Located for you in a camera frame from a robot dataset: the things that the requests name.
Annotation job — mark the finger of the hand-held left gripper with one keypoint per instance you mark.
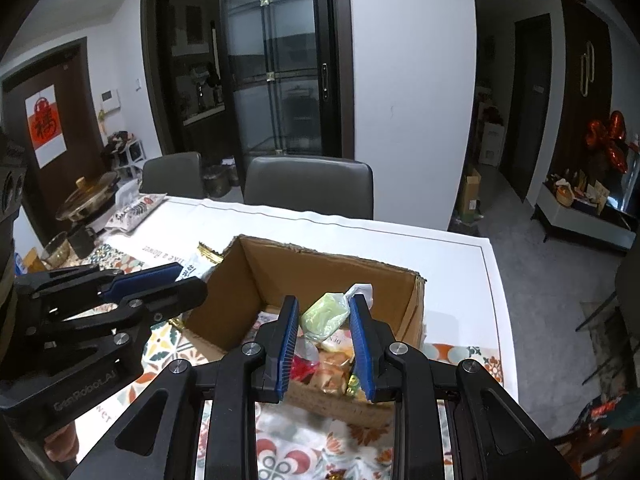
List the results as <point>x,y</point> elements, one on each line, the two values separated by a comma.
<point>145,277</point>
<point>170,300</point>

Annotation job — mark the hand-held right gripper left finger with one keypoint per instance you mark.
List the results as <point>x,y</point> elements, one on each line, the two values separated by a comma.
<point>287,347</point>

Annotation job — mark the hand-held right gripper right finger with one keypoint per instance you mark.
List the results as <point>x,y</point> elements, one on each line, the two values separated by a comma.
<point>361,352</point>

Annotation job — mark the white packet with gold edge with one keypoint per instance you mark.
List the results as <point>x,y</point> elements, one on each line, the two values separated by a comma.
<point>197,265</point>

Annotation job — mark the light green snack packet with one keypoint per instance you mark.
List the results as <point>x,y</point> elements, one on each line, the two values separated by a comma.
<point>325,315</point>

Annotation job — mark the brown cardboard box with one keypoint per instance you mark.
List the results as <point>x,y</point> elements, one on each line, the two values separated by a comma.
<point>260,280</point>

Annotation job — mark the person's left hand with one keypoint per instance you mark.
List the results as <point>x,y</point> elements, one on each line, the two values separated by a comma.
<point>62,442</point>

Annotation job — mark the magenta snack packet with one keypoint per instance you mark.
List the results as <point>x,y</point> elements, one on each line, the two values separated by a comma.
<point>305,367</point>

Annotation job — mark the cream snack packet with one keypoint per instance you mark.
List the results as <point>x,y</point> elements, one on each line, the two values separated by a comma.
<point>336,343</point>

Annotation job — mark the small green snack packet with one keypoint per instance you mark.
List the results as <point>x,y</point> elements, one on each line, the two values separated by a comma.
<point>356,388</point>

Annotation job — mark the orange crinkled snack bag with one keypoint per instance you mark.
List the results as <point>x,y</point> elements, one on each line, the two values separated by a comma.
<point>330,377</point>

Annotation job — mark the white printed bag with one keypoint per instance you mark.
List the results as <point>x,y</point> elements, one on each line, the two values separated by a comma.
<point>135,210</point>

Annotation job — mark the black mug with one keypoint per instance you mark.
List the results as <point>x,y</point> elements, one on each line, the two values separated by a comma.
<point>80,242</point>

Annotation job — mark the glass bowl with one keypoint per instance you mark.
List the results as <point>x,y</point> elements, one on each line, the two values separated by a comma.
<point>57,252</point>

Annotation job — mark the metal pot with lid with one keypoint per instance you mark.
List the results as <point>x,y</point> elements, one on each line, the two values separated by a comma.
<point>90,200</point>

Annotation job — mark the grey dining chair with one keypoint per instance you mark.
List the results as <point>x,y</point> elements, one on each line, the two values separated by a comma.
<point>172,175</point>
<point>310,187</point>

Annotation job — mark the dark wooden door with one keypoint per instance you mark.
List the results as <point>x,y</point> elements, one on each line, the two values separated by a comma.
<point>77,110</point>

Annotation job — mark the red white door poster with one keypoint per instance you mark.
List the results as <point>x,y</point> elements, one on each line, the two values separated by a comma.
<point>45,125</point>

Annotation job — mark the small cardboard box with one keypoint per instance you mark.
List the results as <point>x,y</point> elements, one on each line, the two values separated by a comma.
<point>470,195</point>

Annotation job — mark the glass sliding door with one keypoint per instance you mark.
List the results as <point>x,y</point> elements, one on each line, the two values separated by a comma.
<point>280,85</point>

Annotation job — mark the white carton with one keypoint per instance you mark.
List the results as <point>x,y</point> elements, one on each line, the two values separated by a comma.
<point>492,145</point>

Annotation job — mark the low white cabinet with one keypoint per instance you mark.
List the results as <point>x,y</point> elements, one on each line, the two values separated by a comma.
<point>580,221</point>

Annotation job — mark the woven basket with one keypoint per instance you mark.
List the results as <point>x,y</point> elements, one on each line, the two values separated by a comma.
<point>562,194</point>

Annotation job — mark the dark green chair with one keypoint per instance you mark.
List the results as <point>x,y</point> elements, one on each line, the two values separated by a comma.
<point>627,282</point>

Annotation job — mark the dark hallway door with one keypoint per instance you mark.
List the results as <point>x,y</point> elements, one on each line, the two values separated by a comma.
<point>525,125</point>

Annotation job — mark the red foil balloons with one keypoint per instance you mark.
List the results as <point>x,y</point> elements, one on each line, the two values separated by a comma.
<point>612,131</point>

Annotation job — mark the white wall intercom panel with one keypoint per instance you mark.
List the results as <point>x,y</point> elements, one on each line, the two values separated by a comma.
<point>110,100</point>

